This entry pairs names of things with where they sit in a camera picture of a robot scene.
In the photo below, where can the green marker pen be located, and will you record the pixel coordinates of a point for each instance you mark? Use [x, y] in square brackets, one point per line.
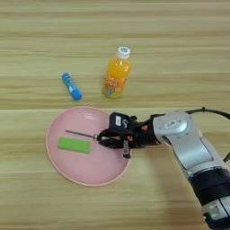
[73, 145]

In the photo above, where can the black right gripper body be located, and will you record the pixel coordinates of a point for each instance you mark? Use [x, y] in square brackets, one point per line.
[142, 134]

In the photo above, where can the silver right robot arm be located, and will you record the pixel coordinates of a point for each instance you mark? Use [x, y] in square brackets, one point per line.
[191, 146]

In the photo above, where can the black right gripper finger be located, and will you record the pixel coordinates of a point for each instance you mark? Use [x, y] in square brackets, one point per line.
[115, 143]
[113, 133]

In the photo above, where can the blue glue stick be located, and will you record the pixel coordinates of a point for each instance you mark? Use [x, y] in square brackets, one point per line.
[71, 86]

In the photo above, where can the orange juice bottle white cap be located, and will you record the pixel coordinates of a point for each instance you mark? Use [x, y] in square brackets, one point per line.
[115, 77]

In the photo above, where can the pink round plate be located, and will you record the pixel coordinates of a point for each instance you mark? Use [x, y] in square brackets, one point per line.
[90, 167]

